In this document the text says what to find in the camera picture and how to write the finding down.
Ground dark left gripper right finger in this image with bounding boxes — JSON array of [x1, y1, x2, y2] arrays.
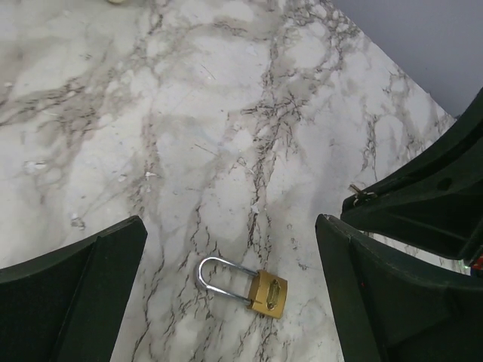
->
[[315, 214, 482, 361]]

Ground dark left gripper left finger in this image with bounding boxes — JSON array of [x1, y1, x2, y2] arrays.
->
[[1, 216, 147, 361]]

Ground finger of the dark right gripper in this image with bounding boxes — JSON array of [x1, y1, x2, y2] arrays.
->
[[371, 92, 482, 195], [340, 167, 482, 260]]

